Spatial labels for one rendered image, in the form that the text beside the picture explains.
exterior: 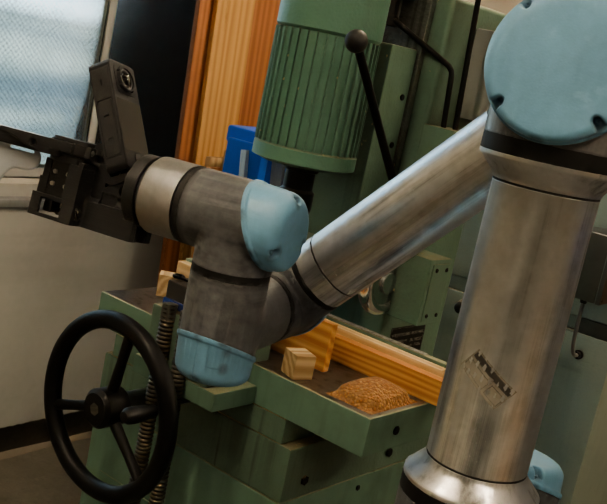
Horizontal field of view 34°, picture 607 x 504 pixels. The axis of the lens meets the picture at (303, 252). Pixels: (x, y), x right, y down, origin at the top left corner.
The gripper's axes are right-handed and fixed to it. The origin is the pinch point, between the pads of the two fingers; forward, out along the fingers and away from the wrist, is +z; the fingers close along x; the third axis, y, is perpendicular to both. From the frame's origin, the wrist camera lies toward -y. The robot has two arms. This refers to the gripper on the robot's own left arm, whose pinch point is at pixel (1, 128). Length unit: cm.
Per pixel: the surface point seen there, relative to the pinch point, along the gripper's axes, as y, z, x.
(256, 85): -30, 87, 213
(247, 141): -9, 48, 143
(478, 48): -33, -20, 90
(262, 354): 25, -10, 58
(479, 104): -24, -23, 91
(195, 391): 32, -5, 48
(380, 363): 22, -25, 67
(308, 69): -20, -4, 60
